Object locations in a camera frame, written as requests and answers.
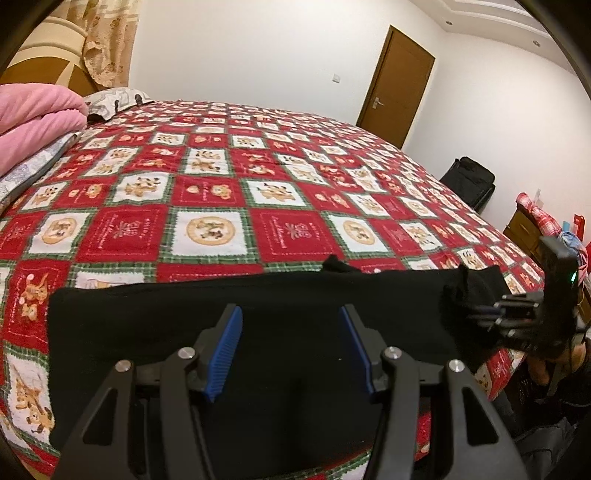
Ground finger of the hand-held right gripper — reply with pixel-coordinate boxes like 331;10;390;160
465;294;539;334

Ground red plaid cloth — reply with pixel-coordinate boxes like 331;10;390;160
516;192;568;237

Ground pink folded quilt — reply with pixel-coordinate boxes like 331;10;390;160
0;83;88;178

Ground cream wooden headboard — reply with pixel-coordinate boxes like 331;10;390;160
0;16;101;95

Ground black suitcase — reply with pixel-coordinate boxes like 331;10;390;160
438;156;498;213

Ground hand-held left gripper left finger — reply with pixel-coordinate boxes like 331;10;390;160
58;305;244;480

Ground brown wooden cabinet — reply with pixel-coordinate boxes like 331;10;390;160
502;203;552;274

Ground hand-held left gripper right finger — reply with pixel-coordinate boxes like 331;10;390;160
339;305;528;480

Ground grey patterned pillow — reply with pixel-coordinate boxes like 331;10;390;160
82;87;156;122

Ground red printed bedspread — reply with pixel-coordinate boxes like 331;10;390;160
0;99;546;477

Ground pale floral folded quilt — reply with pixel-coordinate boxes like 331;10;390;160
0;130;83;217

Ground black pants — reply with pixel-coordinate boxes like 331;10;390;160
46;255;514;468

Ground brown wooden door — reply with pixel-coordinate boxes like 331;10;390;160
356;25;437;150

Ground beige patterned curtain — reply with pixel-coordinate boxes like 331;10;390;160
64;0;140;88

